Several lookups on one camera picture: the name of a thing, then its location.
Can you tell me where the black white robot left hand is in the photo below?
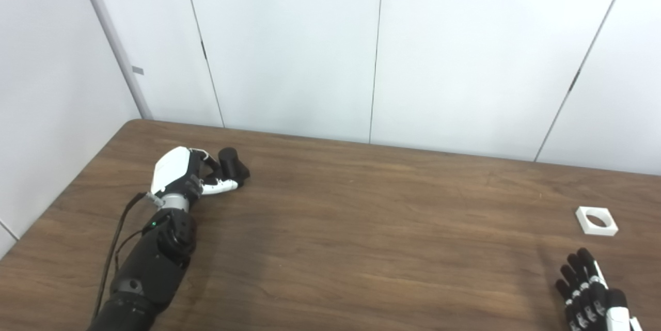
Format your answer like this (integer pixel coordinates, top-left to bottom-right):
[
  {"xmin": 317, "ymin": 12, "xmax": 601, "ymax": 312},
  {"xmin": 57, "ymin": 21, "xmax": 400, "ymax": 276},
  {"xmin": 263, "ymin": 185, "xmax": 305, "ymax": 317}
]
[{"xmin": 150, "ymin": 146, "xmax": 239, "ymax": 210}]

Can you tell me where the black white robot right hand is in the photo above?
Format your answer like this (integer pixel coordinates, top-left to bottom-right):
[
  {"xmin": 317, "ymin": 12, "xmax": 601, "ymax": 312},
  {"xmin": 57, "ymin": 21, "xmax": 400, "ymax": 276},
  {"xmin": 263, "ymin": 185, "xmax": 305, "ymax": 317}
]
[{"xmin": 555, "ymin": 247, "xmax": 644, "ymax": 331}]

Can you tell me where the black peg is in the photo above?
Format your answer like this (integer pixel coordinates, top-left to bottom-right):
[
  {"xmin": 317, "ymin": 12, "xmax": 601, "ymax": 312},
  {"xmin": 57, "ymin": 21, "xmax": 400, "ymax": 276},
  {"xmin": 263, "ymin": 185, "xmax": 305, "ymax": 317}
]
[{"xmin": 217, "ymin": 147, "xmax": 251, "ymax": 187}]

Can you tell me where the white square piece with hole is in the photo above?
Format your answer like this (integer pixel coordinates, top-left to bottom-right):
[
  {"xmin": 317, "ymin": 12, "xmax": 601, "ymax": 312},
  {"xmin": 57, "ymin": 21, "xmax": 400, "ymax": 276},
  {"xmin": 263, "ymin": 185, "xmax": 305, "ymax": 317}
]
[{"xmin": 575, "ymin": 206, "xmax": 619, "ymax": 237}]

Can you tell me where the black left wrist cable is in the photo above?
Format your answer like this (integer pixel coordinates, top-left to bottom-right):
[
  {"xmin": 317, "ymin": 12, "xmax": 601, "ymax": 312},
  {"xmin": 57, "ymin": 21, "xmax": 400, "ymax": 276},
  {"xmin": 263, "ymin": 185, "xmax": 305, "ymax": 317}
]
[{"xmin": 92, "ymin": 192, "xmax": 155, "ymax": 321}]

